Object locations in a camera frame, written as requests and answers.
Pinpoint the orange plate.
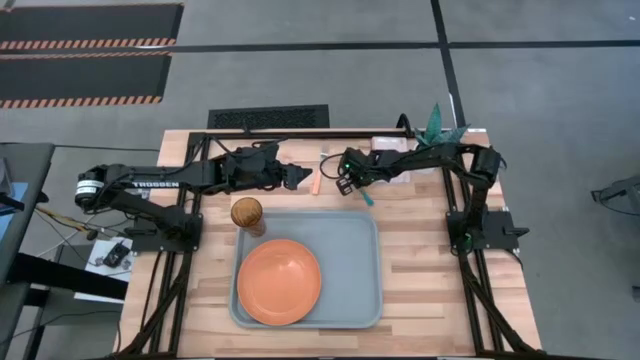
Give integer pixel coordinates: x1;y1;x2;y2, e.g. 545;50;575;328
236;238;323;328

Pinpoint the black bench bar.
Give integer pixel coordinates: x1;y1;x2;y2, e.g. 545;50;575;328
7;252;129;301

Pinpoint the black floor vent grille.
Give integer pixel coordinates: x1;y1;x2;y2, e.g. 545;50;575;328
207;104;331;130

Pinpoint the black hazard-striped floor mat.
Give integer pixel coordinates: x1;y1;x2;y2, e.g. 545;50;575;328
0;50;173;110
0;2;185;51

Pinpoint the grey plastic tray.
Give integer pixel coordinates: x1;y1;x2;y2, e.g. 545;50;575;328
228;209;386;331

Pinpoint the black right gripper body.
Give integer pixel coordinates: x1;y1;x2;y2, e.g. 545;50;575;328
339;146;384;187

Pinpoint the white paper sheet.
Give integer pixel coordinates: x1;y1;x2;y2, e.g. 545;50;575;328
73;236;135;305

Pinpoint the green potted plant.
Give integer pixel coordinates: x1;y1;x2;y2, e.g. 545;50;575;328
414;102;472;149

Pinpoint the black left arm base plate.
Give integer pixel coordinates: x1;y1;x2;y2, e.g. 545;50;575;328
130;211;204;253

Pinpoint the yellow floor cable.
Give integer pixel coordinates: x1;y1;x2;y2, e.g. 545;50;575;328
33;205;91;232

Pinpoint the pale pink box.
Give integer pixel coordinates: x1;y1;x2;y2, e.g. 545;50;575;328
370;136;409;152

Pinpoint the fork with orange handle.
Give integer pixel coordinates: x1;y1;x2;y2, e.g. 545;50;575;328
311;144;332;197

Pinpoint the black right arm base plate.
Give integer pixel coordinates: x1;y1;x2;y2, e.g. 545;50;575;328
445;210;531;252

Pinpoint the black aluminium table frame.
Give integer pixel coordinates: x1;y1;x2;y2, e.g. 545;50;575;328
113;129;544;360

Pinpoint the small black device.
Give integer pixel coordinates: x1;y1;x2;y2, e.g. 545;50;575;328
102;242;131;268

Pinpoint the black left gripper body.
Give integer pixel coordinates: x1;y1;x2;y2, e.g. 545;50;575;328
223;143;292;192

